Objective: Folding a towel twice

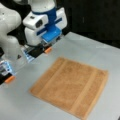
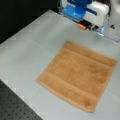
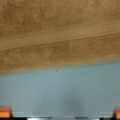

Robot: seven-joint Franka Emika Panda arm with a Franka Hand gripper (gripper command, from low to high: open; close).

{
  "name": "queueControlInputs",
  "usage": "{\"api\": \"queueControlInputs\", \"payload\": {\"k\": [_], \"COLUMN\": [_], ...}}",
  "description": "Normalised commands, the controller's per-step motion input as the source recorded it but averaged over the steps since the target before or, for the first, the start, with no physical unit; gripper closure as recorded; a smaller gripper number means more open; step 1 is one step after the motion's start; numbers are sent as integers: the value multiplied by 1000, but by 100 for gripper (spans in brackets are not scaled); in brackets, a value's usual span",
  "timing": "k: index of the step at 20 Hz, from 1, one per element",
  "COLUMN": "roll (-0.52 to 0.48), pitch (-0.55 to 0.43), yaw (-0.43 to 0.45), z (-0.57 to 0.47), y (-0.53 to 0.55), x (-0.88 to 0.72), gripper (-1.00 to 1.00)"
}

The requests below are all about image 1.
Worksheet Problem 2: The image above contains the orange clamp near arm base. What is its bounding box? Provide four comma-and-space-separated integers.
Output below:
44, 47, 52, 54

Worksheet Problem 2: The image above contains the tan terry cloth towel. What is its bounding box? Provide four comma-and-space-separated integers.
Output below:
30, 57, 108, 120

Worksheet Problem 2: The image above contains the orange clamp at table edge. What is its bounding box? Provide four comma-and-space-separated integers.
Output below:
5, 76, 14, 83

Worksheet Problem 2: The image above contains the white and blue gripper body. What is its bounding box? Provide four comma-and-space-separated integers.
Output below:
22, 7, 67, 47

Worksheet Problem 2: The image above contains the blue lit control box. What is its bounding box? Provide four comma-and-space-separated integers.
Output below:
0, 61, 12, 76

